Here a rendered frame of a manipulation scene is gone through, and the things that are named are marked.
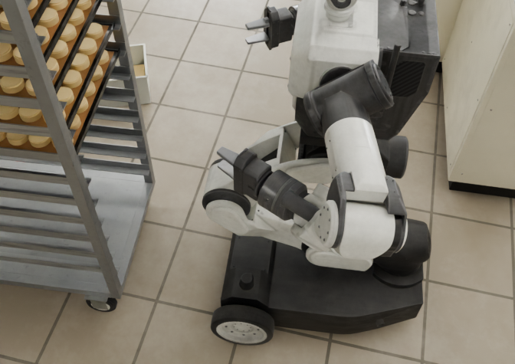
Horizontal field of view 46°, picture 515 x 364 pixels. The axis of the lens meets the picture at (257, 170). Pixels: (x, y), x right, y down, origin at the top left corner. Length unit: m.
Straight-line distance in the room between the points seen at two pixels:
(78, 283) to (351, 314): 0.87
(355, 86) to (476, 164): 1.26
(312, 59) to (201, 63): 1.68
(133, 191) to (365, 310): 0.91
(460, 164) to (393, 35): 1.12
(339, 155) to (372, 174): 0.07
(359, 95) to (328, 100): 0.06
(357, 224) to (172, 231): 1.37
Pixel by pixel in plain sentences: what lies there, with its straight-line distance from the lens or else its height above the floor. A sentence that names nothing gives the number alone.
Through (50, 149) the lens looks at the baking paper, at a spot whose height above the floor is 0.77.
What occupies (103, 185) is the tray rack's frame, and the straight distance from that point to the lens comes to 2.24.
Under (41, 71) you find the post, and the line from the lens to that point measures 1.26.
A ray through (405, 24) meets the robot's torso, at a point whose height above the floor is 1.11.
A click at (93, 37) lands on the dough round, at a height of 0.87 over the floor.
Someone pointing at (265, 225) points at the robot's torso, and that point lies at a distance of 1.81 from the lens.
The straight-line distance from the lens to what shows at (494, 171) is 2.37.
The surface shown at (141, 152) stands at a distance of 2.09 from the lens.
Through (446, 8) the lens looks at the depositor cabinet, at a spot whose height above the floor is 0.37.
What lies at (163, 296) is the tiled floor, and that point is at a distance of 2.14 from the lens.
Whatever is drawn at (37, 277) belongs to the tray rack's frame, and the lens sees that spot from 2.09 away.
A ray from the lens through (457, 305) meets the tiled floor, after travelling 2.22.
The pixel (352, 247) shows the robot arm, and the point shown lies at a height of 1.06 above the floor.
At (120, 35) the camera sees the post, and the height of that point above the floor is 0.82.
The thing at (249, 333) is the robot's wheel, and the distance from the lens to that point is 1.99.
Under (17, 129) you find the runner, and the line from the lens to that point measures 1.48.
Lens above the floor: 1.89
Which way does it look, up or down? 51 degrees down
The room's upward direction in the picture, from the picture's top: 2 degrees clockwise
